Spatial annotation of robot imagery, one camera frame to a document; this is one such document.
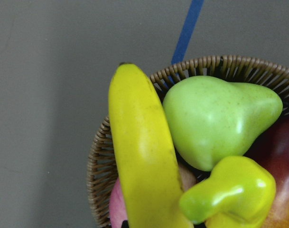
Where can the yellow banana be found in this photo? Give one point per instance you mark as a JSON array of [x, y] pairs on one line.
[[144, 152]]

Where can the brown wicker basket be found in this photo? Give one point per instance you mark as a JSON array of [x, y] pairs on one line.
[[101, 165]]

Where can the green pear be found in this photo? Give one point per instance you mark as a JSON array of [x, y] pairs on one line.
[[210, 118]]

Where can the pink peach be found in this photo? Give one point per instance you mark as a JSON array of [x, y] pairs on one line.
[[117, 209]]

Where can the yellow-green bell pepper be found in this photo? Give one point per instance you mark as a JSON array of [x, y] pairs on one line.
[[238, 194]]

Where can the red yellow apple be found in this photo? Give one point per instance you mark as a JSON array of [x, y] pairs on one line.
[[271, 151]]

